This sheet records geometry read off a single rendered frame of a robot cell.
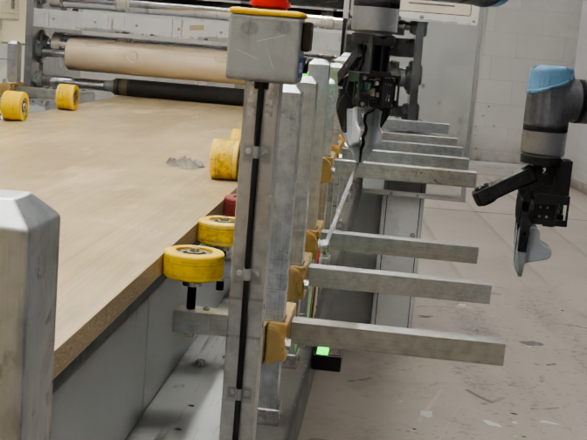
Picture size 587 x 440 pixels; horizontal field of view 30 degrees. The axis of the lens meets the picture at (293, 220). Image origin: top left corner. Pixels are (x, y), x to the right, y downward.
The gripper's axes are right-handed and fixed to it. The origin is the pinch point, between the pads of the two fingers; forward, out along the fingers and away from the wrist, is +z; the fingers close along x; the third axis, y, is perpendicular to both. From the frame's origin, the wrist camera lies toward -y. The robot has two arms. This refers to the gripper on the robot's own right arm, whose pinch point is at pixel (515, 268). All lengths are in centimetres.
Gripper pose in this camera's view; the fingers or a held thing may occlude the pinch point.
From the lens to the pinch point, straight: 195.2
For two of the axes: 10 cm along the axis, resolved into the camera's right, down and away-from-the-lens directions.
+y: 9.9, 0.9, -0.8
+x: 1.0, -1.6, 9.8
